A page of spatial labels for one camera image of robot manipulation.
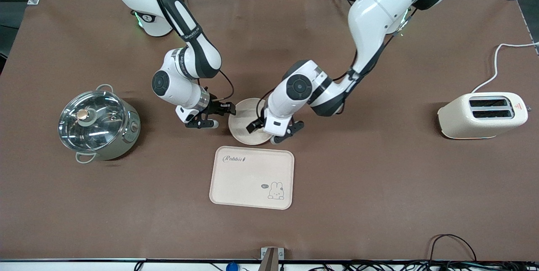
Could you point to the blue round cap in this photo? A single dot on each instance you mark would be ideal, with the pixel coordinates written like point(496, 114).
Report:
point(232, 267)

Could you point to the steel pot with glass lid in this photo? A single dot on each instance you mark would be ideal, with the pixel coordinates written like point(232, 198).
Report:
point(131, 132)

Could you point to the round cream plate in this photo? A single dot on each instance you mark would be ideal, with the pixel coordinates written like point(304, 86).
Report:
point(242, 125)

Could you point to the cream rabbit print tray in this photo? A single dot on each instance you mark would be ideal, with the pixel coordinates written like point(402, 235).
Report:
point(248, 180)

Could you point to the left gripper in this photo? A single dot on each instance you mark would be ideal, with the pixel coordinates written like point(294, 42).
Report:
point(260, 121)

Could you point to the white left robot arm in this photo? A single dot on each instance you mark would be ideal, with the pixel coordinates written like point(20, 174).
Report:
point(379, 9)

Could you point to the brown table cover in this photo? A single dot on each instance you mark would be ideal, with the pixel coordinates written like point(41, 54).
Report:
point(379, 207)

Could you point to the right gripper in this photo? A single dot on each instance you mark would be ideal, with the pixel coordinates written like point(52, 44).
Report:
point(216, 108)

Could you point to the cream two-slot toaster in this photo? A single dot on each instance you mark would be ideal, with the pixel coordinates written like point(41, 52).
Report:
point(471, 121)

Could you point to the grey metal camera bracket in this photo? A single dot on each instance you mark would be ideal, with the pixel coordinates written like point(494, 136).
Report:
point(272, 258)

